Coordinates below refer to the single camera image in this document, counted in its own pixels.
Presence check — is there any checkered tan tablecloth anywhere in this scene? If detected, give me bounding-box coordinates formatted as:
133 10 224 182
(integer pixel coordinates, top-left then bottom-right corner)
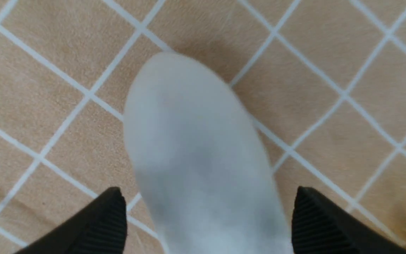
0 0 406 254

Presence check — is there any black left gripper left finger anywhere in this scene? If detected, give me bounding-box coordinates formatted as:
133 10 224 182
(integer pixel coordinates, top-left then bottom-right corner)
18 187 128 254

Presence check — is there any white radish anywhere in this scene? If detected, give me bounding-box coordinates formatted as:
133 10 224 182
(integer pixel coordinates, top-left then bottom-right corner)
123 53 294 254

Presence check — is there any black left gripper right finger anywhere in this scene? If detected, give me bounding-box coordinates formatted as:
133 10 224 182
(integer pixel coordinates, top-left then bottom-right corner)
291 186 406 254

